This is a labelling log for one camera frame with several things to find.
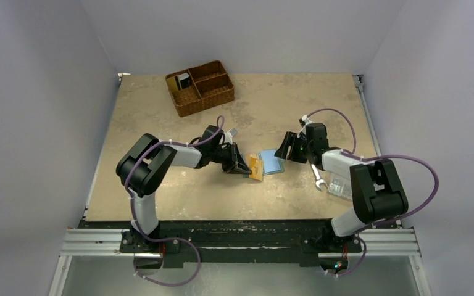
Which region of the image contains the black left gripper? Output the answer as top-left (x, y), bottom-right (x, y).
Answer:
top-left (209, 142), bottom-right (251, 174)

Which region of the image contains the teal card holder wallet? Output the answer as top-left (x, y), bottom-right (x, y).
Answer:
top-left (244, 149), bottom-right (285, 178)

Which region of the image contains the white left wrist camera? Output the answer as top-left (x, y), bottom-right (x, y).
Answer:
top-left (224, 128), bottom-right (238, 144)

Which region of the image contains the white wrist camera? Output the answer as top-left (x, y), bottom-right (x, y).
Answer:
top-left (299, 115), bottom-right (314, 134)
top-left (224, 128), bottom-right (238, 144)

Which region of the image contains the silver wrench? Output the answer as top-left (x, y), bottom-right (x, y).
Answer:
top-left (310, 164), bottom-right (328, 191)

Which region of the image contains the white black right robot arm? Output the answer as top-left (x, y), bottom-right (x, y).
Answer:
top-left (275, 123), bottom-right (409, 251)

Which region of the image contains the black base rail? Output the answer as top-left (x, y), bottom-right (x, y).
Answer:
top-left (77, 219), bottom-right (399, 268)

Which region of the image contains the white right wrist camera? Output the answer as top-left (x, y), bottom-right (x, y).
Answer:
top-left (299, 115), bottom-right (314, 134)

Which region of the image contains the aluminium frame rail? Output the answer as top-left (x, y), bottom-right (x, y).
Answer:
top-left (48, 228), bottom-right (125, 296)

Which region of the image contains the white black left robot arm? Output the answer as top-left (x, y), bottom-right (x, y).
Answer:
top-left (115, 125), bottom-right (251, 252)

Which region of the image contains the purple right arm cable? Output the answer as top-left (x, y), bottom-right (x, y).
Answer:
top-left (300, 107), bottom-right (440, 279)

